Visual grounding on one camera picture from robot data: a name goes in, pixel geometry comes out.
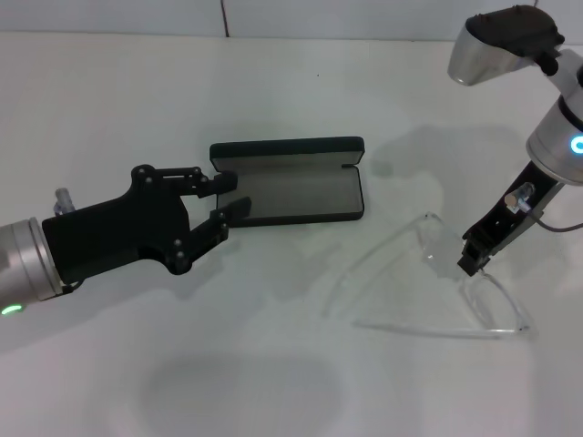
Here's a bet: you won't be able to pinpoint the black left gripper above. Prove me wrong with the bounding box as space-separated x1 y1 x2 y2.
41 163 253 285

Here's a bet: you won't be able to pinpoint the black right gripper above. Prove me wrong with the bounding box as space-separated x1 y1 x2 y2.
456 158 564 279

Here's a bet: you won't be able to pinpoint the clear white glasses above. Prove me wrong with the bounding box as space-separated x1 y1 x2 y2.
321 211 539 343

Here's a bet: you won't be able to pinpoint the black glasses case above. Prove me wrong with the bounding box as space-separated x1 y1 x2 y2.
209 135 367 229

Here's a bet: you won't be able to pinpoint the dark right gripper cable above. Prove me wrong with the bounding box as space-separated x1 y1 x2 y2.
530 211 583 234

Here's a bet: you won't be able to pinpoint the dark gripper cable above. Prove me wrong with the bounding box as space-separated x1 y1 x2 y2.
530 211 583 234
56 278 86 297

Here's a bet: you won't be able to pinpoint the clear left cable plug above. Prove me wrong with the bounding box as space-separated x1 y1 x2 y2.
53 188 77 216

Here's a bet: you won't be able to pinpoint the dark left gripper cable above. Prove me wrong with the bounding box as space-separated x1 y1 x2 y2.
56 278 86 297

